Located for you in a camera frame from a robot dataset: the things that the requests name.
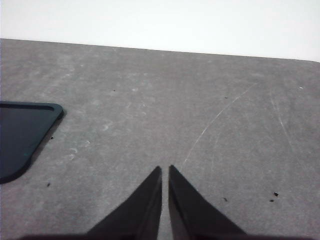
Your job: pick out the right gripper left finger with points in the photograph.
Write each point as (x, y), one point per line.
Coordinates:
(140, 215)

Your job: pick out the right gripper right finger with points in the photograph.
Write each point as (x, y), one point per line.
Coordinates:
(192, 215)

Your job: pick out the black flat tray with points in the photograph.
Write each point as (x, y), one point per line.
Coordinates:
(20, 135)

